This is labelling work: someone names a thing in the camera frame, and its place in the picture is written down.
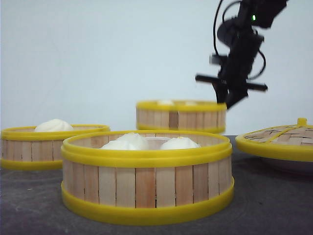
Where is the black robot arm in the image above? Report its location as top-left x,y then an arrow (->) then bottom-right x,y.
195,0 -> 287,108

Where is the white bun in left basket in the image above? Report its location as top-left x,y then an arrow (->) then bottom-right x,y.
34,118 -> 74,132

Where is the bamboo steamer basket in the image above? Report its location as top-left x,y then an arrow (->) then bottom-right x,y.
136,100 -> 227,133
0,124 -> 110,171
61,130 -> 234,226

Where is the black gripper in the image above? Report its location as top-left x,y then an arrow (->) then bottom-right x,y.
195,32 -> 268,110

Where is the left white bun rear basket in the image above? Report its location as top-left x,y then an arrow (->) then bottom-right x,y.
157,100 -> 174,106

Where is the right white bun front basket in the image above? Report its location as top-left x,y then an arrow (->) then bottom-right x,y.
160,137 -> 201,150

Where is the white plate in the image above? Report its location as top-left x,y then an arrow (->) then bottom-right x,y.
261,158 -> 313,176

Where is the yellow woven steamer lid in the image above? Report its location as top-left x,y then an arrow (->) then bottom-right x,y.
235,117 -> 313,163

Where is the large white bun front basket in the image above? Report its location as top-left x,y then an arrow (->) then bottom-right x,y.
100,133 -> 149,150

